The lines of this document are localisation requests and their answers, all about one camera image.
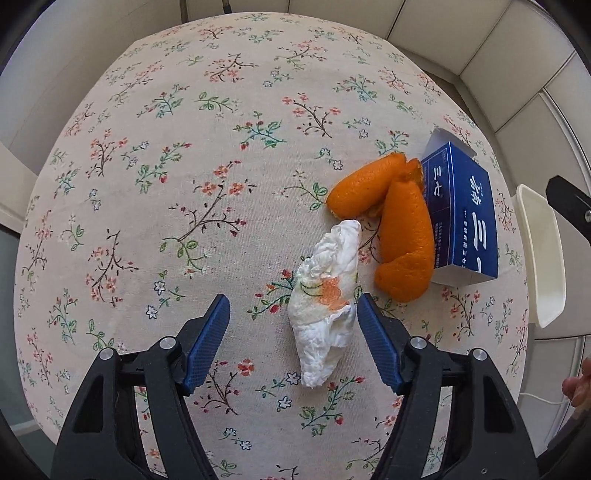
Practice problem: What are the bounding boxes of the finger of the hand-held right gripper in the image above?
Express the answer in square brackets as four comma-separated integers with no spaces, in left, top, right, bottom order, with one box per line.
[546,178,591,241]

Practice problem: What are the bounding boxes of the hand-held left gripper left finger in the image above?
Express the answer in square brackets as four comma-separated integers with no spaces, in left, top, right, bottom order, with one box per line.
[51,294,230,480]

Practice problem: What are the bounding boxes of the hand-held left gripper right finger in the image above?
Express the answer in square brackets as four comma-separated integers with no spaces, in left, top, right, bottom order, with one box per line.
[358,293,541,480]

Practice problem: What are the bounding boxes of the white plastic bin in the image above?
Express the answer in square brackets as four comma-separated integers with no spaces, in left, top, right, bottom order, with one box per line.
[516,184,567,329]

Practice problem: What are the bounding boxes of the white tissue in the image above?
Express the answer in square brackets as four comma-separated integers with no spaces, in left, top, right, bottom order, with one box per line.
[287,219,363,388]

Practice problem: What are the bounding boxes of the person's right hand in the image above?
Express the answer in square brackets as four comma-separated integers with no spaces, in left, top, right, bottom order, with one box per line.
[564,357,591,407]

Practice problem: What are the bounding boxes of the dark blue cardboard box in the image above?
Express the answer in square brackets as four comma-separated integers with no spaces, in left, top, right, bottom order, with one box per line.
[419,128,499,288]

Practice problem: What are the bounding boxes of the orange peel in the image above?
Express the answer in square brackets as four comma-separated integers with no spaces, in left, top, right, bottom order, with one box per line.
[326,152,435,304]

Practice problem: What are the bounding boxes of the floral tablecloth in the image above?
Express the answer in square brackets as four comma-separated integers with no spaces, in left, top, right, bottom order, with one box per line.
[14,11,529,480]

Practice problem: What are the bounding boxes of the white cabinet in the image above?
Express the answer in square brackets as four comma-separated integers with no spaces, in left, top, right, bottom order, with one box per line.
[388,0,591,342]

